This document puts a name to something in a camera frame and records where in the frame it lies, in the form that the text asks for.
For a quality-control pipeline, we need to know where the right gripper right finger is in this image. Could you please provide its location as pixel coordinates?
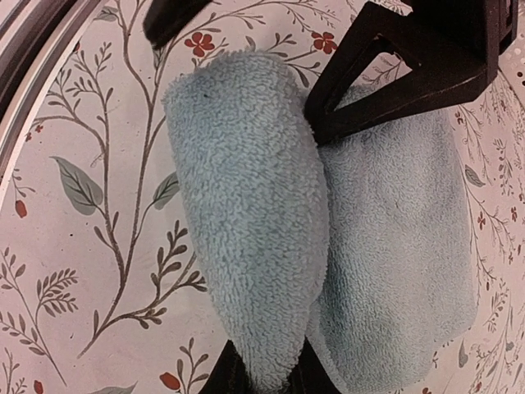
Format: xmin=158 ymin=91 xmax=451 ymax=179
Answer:
xmin=287 ymin=342 xmax=340 ymax=394

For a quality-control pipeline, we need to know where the front aluminium rail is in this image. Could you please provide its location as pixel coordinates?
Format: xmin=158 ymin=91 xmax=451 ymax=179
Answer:
xmin=1 ymin=1 xmax=104 ymax=181

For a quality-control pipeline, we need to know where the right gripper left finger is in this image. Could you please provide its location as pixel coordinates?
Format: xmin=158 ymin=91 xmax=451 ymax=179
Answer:
xmin=207 ymin=340 xmax=252 ymax=394

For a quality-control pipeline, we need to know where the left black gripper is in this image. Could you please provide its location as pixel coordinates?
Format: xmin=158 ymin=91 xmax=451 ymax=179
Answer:
xmin=304 ymin=0 xmax=525 ymax=147

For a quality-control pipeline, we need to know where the floral patterned table mat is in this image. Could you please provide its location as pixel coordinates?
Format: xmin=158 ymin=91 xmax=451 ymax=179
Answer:
xmin=1 ymin=1 xmax=524 ymax=393

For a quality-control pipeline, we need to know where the white perforated plastic basket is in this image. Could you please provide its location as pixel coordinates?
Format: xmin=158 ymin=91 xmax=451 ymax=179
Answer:
xmin=500 ymin=32 xmax=524 ymax=91

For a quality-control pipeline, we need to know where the light blue towel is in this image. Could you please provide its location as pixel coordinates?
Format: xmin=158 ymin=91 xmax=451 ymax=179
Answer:
xmin=163 ymin=51 xmax=477 ymax=393

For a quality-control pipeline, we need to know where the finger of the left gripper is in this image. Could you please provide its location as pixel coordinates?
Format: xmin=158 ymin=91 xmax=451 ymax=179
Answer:
xmin=143 ymin=0 xmax=212 ymax=48

